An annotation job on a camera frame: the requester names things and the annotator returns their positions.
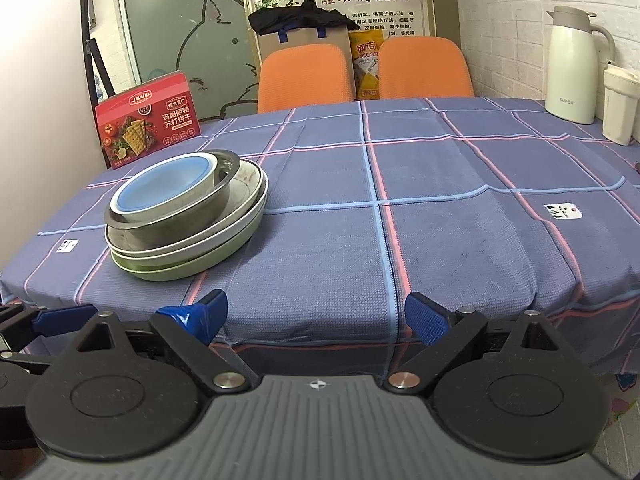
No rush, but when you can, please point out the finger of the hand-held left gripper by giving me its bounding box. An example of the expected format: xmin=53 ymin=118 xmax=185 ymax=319
xmin=0 ymin=351 xmax=53 ymax=377
xmin=0 ymin=304 xmax=98 ymax=345

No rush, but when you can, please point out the frosted glass panel cat drawing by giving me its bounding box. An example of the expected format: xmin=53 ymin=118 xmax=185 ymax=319
xmin=117 ymin=0 xmax=261 ymax=123

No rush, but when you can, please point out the black cloth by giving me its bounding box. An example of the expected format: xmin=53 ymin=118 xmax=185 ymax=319
xmin=248 ymin=6 xmax=361 ymax=36

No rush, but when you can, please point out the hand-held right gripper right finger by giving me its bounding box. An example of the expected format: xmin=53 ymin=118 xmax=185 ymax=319
xmin=382 ymin=291 xmax=581 ymax=391

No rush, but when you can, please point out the white ribbed bowl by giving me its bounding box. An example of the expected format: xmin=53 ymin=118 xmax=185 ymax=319
xmin=111 ymin=153 xmax=220 ymax=224

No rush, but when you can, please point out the yellow snack packet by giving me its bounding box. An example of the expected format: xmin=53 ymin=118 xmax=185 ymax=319
xmin=348 ymin=29 xmax=385 ymax=100

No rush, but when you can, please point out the black curved pole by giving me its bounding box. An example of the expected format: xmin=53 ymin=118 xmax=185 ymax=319
xmin=80 ymin=0 xmax=112 ymax=100

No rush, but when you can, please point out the floral rim white plate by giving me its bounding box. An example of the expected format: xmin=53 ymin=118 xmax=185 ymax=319
xmin=106 ymin=159 xmax=269 ymax=261

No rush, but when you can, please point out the framed wall poster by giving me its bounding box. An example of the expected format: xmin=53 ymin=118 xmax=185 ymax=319
xmin=250 ymin=0 xmax=431 ymax=41

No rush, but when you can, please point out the stainless steel bowl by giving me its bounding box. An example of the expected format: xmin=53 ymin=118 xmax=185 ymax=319
xmin=104 ymin=150 xmax=242 ymax=249

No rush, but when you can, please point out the white lidded cup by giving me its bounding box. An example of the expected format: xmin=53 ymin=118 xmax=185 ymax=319
xmin=602 ymin=62 xmax=640 ymax=147

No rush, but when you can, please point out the cardboard box with blue tape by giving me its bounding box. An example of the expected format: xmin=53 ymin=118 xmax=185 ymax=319
xmin=257 ymin=22 xmax=351 ymax=63

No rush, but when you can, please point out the plaid blue tablecloth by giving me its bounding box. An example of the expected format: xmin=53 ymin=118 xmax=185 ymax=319
xmin=0 ymin=96 xmax=640 ymax=376

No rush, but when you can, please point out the red cracker box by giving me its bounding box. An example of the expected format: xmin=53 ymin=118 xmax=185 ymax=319
xmin=95 ymin=71 xmax=202 ymax=171

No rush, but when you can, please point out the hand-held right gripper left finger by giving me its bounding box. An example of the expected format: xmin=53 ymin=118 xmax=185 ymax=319
xmin=59 ymin=287 xmax=253 ymax=393

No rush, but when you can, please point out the orange chair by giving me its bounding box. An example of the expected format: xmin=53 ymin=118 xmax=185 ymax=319
xmin=257 ymin=44 xmax=357 ymax=114
xmin=378 ymin=36 xmax=475 ymax=100

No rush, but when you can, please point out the green plate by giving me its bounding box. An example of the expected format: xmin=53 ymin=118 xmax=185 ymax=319
xmin=111 ymin=200 xmax=267 ymax=282

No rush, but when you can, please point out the white thermos jug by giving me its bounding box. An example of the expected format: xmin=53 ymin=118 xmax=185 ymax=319
xmin=544 ymin=5 xmax=617 ymax=126

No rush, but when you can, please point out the blue bowl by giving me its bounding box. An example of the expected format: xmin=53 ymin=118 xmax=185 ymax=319
xmin=116 ymin=156 xmax=211 ymax=214

